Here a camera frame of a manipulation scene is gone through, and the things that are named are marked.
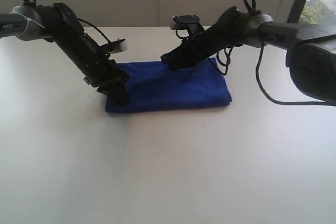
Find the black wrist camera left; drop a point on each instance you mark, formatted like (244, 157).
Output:
(114, 47)

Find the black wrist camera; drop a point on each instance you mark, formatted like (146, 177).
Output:
(114, 47)
(190, 23)

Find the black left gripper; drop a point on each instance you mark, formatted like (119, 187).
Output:
(98, 69)

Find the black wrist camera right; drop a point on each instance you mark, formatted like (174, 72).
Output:
(190, 23)

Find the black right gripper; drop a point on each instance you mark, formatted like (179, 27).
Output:
(192, 52)

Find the blue towel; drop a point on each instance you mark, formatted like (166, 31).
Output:
(154, 87)

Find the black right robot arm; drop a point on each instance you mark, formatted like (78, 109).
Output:
(310, 49)

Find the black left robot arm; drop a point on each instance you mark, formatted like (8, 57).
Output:
(59, 24)

